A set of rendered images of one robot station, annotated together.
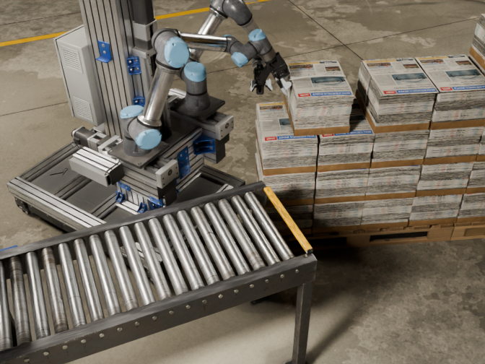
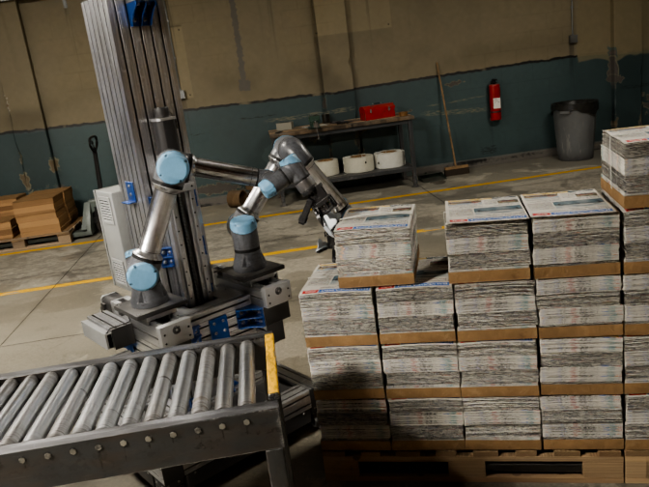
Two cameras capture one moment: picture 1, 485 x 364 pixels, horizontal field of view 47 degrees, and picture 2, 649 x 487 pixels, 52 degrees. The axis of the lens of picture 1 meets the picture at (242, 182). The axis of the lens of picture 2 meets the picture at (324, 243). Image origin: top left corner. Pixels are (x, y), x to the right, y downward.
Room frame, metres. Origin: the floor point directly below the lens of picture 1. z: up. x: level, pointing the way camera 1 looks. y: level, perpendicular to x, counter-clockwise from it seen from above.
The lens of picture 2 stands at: (0.05, -0.93, 1.66)
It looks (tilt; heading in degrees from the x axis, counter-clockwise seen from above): 15 degrees down; 17
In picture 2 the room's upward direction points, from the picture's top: 7 degrees counter-clockwise
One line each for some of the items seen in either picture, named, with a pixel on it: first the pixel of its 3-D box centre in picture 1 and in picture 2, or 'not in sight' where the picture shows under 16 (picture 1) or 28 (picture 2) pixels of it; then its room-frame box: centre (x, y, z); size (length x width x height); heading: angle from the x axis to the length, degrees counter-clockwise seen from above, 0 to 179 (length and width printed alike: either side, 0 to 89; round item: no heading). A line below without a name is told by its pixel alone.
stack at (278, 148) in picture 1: (357, 174); (460, 365); (2.54, -0.67, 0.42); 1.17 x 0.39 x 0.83; 94
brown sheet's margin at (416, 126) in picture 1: (390, 108); (486, 259); (2.55, -0.80, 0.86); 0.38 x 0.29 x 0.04; 5
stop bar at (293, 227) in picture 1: (286, 217); (271, 362); (1.76, -0.19, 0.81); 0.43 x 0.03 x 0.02; 21
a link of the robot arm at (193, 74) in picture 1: (195, 76); (244, 232); (2.70, 0.25, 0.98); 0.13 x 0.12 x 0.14; 30
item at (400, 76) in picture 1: (398, 76); (484, 209); (2.53, -0.81, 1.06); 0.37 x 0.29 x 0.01; 5
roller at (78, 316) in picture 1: (71, 285); not in sight; (1.43, 0.68, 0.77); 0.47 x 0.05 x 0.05; 21
